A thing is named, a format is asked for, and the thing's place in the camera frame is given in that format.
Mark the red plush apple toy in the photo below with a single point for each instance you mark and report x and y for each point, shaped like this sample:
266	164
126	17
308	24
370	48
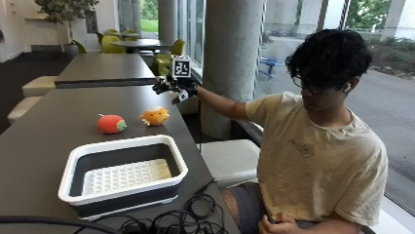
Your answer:
110	124

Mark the white earbud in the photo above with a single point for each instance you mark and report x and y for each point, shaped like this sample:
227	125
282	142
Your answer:
346	87

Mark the small round dark table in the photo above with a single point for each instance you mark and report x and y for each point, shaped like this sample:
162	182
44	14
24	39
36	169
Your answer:
124	34

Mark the long dark grey table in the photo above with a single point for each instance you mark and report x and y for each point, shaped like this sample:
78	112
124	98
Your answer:
104	69

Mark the green chair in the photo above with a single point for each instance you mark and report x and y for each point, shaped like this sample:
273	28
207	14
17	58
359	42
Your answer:
78	47
161	64
110	45
177	47

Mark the white cushioned stool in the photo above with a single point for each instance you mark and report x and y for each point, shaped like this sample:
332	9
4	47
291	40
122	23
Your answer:
24	109
40	86

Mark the orange plush fruit toy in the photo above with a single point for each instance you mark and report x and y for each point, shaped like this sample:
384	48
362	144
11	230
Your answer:
154	116

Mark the large round dark table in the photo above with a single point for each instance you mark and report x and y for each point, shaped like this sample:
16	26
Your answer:
136	43

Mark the white and grey dish tub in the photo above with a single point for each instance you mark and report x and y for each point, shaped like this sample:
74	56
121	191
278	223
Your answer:
122	177

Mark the potted green tree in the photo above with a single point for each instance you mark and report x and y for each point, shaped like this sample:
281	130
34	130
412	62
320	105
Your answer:
66	14

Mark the thick concrete column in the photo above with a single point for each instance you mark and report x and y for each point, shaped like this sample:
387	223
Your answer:
231	65

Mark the slim concrete column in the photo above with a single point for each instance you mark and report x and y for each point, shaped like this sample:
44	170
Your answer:
167	19

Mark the white cushioned bench seat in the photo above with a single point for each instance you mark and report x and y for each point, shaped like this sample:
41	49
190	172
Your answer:
231	161

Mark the the person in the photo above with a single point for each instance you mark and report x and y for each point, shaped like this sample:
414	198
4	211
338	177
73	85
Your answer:
319	156

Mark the dark framed wall picture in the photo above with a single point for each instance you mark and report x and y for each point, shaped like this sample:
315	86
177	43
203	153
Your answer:
92	21

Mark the blue outdoor bench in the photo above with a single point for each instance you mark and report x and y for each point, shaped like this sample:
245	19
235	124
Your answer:
270	64

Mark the white marker cube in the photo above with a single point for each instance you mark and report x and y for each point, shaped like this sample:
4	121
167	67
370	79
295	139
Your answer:
181	67

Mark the dark-framed glasses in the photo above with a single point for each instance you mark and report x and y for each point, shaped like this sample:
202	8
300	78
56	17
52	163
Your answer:
302	85

